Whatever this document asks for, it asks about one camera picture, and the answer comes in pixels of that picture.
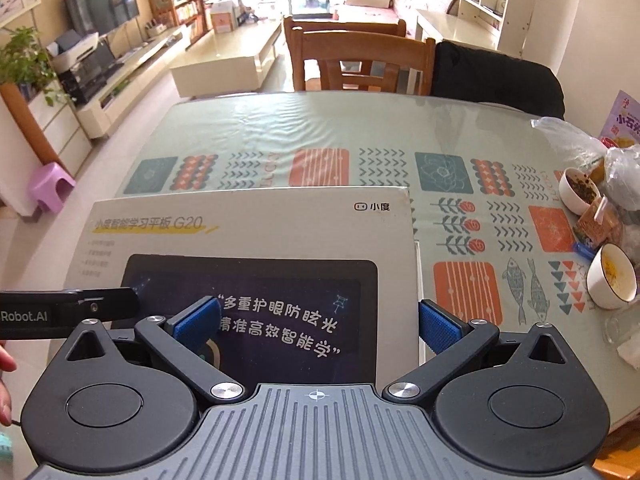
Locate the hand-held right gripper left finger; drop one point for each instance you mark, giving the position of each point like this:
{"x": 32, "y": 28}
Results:
{"x": 196, "y": 324}

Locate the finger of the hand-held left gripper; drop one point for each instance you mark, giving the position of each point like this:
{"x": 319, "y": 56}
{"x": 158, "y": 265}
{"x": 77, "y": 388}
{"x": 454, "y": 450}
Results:
{"x": 112, "y": 302}

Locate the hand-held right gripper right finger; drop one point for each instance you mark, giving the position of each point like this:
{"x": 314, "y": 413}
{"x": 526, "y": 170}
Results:
{"x": 439, "y": 327}

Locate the white tablet box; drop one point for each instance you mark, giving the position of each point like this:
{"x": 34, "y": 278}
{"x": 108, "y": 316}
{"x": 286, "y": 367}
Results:
{"x": 250, "y": 230}

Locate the patterned cloth covered desktop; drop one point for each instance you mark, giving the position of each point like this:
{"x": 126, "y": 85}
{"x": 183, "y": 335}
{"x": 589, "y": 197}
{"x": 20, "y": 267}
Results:
{"x": 325, "y": 125}

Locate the person's left hand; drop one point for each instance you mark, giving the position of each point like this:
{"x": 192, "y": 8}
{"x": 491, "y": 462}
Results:
{"x": 5, "y": 360}

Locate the purple plastic stool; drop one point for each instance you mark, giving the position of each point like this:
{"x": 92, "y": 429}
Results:
{"x": 50, "y": 185}

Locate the blue clip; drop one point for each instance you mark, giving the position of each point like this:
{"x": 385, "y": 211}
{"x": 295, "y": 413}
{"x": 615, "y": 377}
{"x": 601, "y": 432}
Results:
{"x": 583, "y": 251}

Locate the white bowl with yellow soup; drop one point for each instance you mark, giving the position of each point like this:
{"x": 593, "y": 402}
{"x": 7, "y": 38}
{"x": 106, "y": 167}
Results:
{"x": 611, "y": 275}

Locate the clear glass cup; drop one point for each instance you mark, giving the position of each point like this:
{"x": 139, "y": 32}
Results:
{"x": 620, "y": 325}

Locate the brown snack bag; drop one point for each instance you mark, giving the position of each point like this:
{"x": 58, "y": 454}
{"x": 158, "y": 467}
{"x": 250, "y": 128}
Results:
{"x": 597, "y": 225}

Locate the white bowl with dark food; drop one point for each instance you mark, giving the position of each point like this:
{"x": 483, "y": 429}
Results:
{"x": 579, "y": 191}

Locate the clear plastic bag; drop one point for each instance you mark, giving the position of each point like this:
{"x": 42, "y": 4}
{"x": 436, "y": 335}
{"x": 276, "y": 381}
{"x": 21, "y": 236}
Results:
{"x": 565, "y": 140}

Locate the black audio device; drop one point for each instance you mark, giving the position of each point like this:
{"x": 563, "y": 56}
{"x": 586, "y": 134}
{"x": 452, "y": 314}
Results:
{"x": 90, "y": 77}

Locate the long white television cabinet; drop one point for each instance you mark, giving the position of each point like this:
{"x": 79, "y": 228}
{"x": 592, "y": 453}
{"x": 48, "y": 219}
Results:
{"x": 135, "y": 75}

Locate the crumpled grey plastic bag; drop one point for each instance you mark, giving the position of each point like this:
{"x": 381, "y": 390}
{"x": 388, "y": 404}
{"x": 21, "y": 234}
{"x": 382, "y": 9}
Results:
{"x": 625, "y": 180}

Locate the green potted plant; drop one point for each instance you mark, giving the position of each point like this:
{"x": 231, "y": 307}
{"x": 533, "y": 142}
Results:
{"x": 27, "y": 62}

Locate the black jacket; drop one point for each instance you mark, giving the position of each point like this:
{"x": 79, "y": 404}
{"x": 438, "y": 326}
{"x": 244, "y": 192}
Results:
{"x": 495, "y": 77}

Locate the white printer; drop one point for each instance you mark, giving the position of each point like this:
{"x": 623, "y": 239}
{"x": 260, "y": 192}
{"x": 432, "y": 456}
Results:
{"x": 75, "y": 47}

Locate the cream low coffee table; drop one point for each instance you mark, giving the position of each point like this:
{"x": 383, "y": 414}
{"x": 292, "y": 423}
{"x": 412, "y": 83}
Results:
{"x": 225, "y": 57}

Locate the purple snack packet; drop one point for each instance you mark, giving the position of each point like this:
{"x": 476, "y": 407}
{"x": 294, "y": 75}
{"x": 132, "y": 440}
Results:
{"x": 622, "y": 117}

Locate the wooden chair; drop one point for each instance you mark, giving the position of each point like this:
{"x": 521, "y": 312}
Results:
{"x": 345, "y": 24}
{"x": 360, "y": 55}

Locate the cream side table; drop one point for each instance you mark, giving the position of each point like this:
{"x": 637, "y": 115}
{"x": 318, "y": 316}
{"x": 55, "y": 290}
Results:
{"x": 457, "y": 30}

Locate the flat screen television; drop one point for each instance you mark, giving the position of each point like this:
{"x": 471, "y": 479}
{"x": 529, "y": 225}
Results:
{"x": 102, "y": 2}

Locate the wooden bookshelf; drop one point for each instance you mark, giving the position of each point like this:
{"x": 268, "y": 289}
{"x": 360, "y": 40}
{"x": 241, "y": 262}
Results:
{"x": 175, "y": 2}

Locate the cardboard box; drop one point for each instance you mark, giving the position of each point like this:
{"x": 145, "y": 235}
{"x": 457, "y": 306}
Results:
{"x": 227, "y": 17}

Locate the covered sofa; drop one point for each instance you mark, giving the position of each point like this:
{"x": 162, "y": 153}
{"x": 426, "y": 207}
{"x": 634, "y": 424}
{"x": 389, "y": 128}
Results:
{"x": 425, "y": 7}

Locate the white shelf unit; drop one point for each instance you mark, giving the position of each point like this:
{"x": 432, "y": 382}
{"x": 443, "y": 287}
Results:
{"x": 495, "y": 0}

